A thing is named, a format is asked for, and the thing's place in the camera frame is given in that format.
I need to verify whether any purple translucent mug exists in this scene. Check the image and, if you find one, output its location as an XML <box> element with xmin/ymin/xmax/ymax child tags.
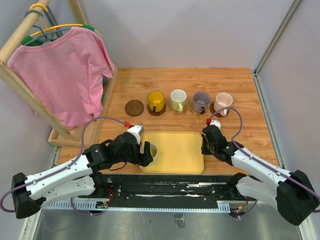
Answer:
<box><xmin>192</xmin><ymin>91</ymin><xmax>211</xmax><ymax>107</ymax></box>

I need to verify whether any aluminium frame rail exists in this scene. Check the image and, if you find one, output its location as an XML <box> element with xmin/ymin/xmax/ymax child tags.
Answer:
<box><xmin>251</xmin><ymin>0</ymin><xmax>304</xmax><ymax>77</ymax></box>

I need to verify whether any brown wooden coaster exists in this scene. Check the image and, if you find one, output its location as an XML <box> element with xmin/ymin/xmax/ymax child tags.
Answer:
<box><xmin>209</xmin><ymin>101</ymin><xmax>231</xmax><ymax>118</ymax></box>
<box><xmin>147</xmin><ymin>104</ymin><xmax>167</xmax><ymax>116</ymax></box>
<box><xmin>124</xmin><ymin>99</ymin><xmax>145</xmax><ymax>117</ymax></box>

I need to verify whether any white slotted cable duct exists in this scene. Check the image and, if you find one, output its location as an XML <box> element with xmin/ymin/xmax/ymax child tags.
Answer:
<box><xmin>46</xmin><ymin>201</ymin><xmax>231</xmax><ymax>213</ymax></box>

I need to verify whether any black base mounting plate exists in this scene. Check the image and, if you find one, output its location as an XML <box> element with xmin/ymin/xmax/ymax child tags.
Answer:
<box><xmin>90</xmin><ymin>173</ymin><xmax>246</xmax><ymax>207</ymax></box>

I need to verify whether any yellow transparent cup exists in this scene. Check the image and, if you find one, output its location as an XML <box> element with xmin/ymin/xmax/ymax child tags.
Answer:
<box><xmin>148</xmin><ymin>91</ymin><xmax>165</xmax><ymax>113</ymax></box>

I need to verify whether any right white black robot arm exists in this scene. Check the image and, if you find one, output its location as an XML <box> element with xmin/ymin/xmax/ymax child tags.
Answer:
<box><xmin>202</xmin><ymin>124</ymin><xmax>320</xmax><ymax>226</ymax></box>

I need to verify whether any grey teal hanger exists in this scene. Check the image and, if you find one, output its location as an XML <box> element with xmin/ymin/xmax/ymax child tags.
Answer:
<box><xmin>20</xmin><ymin>24</ymin><xmax>71</xmax><ymax>46</ymax></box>

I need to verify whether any large woven rattan coaster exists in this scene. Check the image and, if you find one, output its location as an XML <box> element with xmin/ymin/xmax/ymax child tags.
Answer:
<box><xmin>169</xmin><ymin>103</ymin><xmax>187</xmax><ymax>115</ymax></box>

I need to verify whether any cream mug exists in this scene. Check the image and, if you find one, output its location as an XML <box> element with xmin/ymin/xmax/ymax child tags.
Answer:
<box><xmin>149</xmin><ymin>143</ymin><xmax>159</xmax><ymax>160</ymax></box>

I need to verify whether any yellow green hanger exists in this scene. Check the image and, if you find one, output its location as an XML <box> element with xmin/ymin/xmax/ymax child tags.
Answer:
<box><xmin>25</xmin><ymin>0</ymin><xmax>102</xmax><ymax>47</ymax></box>

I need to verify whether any white mug green handle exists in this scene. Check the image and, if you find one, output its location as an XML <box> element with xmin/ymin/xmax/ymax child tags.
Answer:
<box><xmin>170</xmin><ymin>89</ymin><xmax>187</xmax><ymax>114</ymax></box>

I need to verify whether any small woven rattan coaster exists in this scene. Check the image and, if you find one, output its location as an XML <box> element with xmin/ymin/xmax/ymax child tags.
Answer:
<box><xmin>190</xmin><ymin>105</ymin><xmax>207</xmax><ymax>115</ymax></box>

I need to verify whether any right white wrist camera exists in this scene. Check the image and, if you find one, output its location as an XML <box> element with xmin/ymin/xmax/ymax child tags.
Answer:
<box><xmin>206</xmin><ymin>118</ymin><xmax>221</xmax><ymax>130</ymax></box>

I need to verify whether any wooden clothes rack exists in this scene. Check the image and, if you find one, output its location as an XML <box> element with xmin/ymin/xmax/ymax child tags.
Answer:
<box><xmin>0</xmin><ymin>0</ymin><xmax>118</xmax><ymax>147</ymax></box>

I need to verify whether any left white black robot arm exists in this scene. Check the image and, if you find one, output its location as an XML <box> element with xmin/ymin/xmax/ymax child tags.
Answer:
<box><xmin>11</xmin><ymin>132</ymin><xmax>153</xmax><ymax>219</ymax></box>

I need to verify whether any pink t-shirt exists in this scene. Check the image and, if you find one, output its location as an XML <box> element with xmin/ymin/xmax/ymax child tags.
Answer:
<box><xmin>7</xmin><ymin>27</ymin><xmax>115</xmax><ymax>129</ymax></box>

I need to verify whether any pink translucent cup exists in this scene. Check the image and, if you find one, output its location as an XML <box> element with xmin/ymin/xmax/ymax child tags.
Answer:
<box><xmin>213</xmin><ymin>92</ymin><xmax>233</xmax><ymax>117</ymax></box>

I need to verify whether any yellow plastic tray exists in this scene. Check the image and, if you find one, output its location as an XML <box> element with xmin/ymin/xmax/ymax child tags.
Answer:
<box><xmin>140</xmin><ymin>131</ymin><xmax>205</xmax><ymax>175</ymax></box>

